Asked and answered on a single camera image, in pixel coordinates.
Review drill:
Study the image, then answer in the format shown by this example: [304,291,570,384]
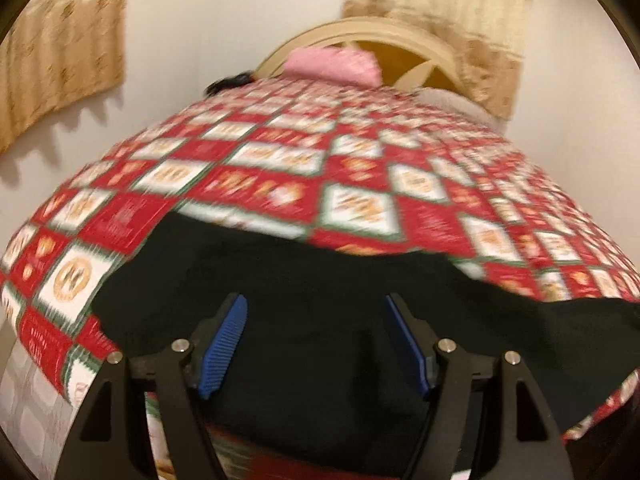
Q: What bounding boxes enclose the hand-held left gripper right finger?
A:
[384,292,573,480]

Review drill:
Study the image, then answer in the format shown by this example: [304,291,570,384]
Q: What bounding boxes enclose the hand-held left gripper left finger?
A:
[54,292,249,480]

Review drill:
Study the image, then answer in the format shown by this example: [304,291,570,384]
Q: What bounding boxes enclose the black pants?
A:
[92,210,640,476]

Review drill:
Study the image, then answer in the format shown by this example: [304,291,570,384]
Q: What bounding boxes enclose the red checkered printed blanket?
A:
[0,74,640,480]

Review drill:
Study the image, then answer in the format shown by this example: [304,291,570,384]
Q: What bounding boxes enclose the striped pillow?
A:
[417,86,506,131]

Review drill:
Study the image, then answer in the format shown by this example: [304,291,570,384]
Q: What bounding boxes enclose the dark cloth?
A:
[204,71,258,96]

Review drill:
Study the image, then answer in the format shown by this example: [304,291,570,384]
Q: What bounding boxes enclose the pink folded cloth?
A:
[284,46,382,86]

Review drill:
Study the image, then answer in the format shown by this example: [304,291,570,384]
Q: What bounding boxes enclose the cream wooden headboard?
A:
[256,16,473,93]

